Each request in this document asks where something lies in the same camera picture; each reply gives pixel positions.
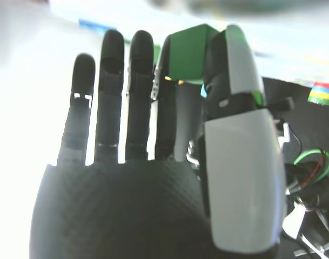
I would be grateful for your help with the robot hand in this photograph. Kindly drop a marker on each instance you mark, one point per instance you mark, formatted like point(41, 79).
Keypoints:
point(121, 210)

